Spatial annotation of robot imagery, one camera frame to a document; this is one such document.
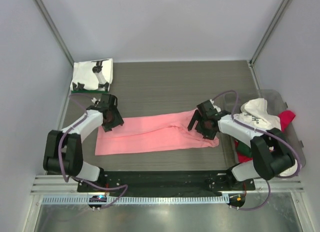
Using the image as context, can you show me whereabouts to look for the clear plastic bin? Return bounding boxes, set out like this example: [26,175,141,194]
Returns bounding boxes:
[222,89,306,168]

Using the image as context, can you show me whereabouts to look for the right aluminium frame post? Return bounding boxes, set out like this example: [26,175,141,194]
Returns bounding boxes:
[248,0,292,67]

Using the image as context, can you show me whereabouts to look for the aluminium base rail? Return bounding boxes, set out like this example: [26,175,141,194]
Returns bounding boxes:
[30,175,78,195]

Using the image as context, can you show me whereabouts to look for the white crumpled t shirt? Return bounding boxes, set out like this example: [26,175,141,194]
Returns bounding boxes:
[234,98,298,177]

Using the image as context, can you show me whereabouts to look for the left aluminium frame post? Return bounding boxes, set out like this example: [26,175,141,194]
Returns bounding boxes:
[33,0,75,67]

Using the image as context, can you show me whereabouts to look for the magenta crumpled t shirt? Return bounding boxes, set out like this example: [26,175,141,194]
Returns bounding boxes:
[236,110,296,163]

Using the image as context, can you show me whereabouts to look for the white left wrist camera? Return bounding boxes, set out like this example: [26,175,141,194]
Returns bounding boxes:
[91,97,100,106]

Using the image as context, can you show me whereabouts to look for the white slotted cable duct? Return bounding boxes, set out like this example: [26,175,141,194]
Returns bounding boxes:
[42,194,229,205]

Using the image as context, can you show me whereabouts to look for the folded green t shirt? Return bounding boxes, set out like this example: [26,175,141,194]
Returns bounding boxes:
[70,89,109,94]

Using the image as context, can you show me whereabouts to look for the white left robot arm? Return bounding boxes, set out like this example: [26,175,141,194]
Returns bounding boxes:
[43,93,124,192]

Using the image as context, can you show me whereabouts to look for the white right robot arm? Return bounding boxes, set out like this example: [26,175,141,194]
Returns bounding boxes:
[187,100,301,190]

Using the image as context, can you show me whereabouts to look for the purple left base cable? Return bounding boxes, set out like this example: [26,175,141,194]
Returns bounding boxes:
[82,180,130,209]

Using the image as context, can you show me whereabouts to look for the dark green crumpled t shirt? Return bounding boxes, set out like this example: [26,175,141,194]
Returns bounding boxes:
[234,140,252,158]

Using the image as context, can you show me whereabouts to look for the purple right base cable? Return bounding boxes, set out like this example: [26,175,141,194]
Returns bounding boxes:
[229,179,273,212]

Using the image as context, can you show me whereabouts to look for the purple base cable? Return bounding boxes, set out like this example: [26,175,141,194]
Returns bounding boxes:
[82,180,130,209]
[229,179,273,212]

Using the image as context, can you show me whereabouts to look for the folded white printed t shirt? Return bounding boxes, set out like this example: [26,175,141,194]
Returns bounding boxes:
[70,58,114,92]

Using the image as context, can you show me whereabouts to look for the pink t shirt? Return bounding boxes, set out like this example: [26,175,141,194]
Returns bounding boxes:
[95,110,220,156]

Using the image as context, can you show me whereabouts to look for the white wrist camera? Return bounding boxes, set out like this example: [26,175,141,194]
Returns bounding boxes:
[91,97,100,106]
[209,99,221,113]

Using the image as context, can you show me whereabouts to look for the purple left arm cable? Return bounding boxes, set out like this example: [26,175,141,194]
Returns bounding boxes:
[58,94,96,184]

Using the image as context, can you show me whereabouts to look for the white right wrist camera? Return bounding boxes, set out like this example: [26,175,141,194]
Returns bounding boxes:
[209,99,221,113]

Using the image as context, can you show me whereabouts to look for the aluminium frame post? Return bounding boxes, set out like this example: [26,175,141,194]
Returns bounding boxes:
[33,0,75,67]
[248,0,292,67]

